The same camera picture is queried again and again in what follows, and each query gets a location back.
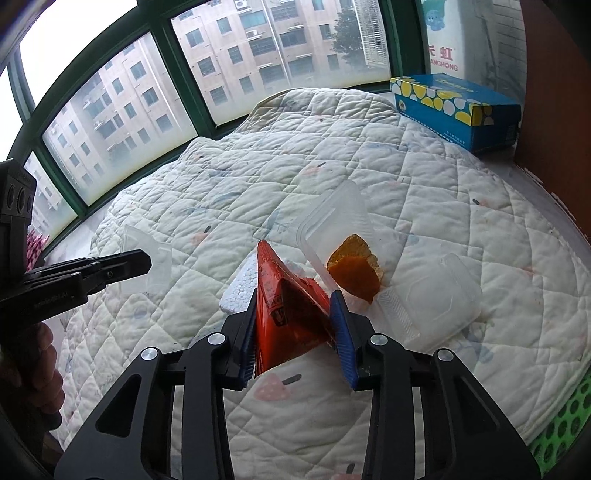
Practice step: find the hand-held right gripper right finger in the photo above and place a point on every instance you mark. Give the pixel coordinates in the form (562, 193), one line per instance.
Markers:
(341, 337)

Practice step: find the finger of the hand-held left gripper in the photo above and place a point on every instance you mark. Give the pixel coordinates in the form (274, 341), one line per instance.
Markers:
(120, 265)
(60, 295)

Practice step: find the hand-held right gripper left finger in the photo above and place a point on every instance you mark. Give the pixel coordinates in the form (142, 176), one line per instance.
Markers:
(247, 341)

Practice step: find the small clear plastic tray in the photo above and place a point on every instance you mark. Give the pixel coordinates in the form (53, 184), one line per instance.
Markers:
(157, 270)

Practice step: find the red snack packet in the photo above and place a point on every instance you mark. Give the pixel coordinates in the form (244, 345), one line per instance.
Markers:
(291, 318)

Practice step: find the green perforated plastic basket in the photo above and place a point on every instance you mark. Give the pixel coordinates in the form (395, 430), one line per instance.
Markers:
(563, 424)

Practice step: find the person's left hand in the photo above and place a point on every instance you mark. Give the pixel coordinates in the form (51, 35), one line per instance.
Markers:
(44, 374)

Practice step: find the pink patterned cloth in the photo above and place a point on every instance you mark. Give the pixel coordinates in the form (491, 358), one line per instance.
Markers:
(36, 249)

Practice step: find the white styrofoam piece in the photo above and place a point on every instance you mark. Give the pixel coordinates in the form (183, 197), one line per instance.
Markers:
(240, 286)

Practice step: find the orange food piece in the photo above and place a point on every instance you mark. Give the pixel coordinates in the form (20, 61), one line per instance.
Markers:
(353, 267)

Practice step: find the clear plastic lidded box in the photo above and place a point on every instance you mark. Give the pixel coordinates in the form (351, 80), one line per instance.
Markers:
(429, 300)

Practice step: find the white quilted blanket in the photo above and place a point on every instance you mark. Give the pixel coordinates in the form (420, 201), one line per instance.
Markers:
(207, 194)

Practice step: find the clear plastic container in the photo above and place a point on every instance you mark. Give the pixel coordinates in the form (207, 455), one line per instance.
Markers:
(332, 217)

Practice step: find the beige apartment building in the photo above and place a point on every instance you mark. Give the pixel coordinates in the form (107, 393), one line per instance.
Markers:
(240, 46)

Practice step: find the blue yellow tissue box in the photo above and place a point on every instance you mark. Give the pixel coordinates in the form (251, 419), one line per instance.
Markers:
(452, 110)

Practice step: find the green tree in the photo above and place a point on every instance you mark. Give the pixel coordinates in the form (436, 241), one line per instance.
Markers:
(346, 32)

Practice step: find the white louvred panel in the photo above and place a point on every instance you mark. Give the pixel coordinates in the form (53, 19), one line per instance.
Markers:
(371, 32)

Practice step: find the white printed box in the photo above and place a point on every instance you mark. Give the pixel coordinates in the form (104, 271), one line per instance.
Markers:
(445, 37)

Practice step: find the brown wooden wardrobe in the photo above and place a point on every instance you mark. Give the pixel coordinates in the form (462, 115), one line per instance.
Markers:
(554, 69)

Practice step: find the green window frame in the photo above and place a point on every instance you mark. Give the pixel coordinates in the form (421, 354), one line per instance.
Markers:
(182, 69)

